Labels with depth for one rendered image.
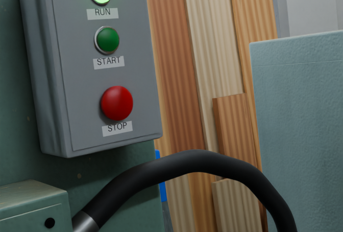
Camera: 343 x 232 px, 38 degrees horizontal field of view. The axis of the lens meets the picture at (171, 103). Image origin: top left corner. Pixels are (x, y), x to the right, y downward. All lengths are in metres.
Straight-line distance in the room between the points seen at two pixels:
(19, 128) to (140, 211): 0.16
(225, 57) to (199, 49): 0.16
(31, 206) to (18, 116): 0.10
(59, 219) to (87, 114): 0.09
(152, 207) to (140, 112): 0.13
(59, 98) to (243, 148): 1.75
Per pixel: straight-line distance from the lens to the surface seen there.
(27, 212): 0.40
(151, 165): 0.49
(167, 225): 1.44
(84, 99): 0.43
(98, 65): 0.43
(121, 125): 0.44
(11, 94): 0.47
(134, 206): 0.53
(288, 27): 2.64
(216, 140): 2.13
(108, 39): 0.43
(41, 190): 0.42
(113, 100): 0.43
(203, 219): 2.00
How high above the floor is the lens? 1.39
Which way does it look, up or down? 5 degrees down
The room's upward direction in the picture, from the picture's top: 7 degrees counter-clockwise
